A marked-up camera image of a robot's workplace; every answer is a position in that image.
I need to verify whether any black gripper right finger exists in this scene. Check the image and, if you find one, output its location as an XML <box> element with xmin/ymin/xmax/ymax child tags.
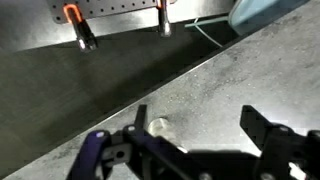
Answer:
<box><xmin>239</xmin><ymin>104</ymin><xmax>320</xmax><ymax>180</ymax></box>

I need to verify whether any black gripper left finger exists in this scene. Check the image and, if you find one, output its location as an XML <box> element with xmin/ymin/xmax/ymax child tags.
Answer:
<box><xmin>122</xmin><ymin>104</ymin><xmax>193</xmax><ymax>180</ymax></box>

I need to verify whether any white paper cup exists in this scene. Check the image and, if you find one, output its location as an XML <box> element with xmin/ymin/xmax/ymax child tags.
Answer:
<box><xmin>147</xmin><ymin>117</ymin><xmax>183</xmax><ymax>149</ymax></box>

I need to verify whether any light blue plastic bin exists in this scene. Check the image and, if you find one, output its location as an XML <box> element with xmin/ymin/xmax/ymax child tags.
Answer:
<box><xmin>227</xmin><ymin>0</ymin><xmax>311</xmax><ymax>36</ymax></box>

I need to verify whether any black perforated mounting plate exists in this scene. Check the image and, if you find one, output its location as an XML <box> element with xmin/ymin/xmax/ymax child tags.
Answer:
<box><xmin>46</xmin><ymin>0</ymin><xmax>178</xmax><ymax>25</ymax></box>

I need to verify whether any thin white cable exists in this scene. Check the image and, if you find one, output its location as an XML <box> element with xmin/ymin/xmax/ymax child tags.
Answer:
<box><xmin>184</xmin><ymin>16</ymin><xmax>232</xmax><ymax>48</ymax></box>

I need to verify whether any orange-handled metal clamp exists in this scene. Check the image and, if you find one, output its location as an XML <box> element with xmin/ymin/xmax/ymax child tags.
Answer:
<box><xmin>62</xmin><ymin>3</ymin><xmax>100</xmax><ymax>53</ymax></box>
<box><xmin>155</xmin><ymin>0</ymin><xmax>173</xmax><ymax>38</ymax></box>

